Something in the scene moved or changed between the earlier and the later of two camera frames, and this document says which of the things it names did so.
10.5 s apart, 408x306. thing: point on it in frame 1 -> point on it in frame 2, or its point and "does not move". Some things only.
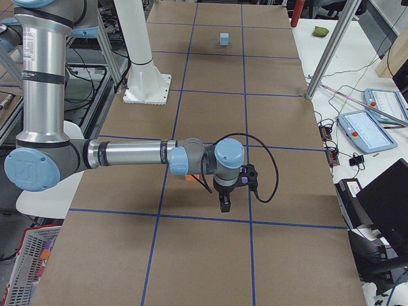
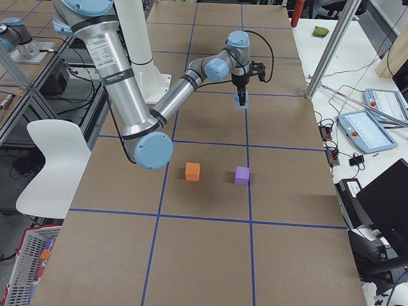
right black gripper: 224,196 -> 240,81
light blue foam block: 224,39 -> 238,106
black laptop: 384,202 does not move
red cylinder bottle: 298,6 does not move
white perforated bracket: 146,85 does not move
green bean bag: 320,32 does not move
